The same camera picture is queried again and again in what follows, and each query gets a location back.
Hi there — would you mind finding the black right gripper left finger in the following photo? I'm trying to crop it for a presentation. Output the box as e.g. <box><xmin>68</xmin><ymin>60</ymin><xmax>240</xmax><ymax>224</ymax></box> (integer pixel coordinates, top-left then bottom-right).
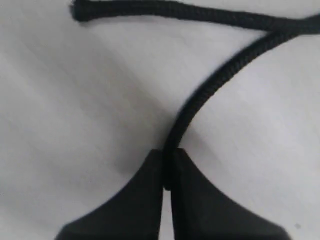
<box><xmin>56</xmin><ymin>149</ymin><xmax>163</xmax><ymax>240</ymax></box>

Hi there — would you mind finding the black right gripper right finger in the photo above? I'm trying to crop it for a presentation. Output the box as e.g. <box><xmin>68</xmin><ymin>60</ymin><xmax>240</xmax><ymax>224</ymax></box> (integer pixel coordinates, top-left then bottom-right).
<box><xmin>170</xmin><ymin>148</ymin><xmax>290</xmax><ymax>240</ymax></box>

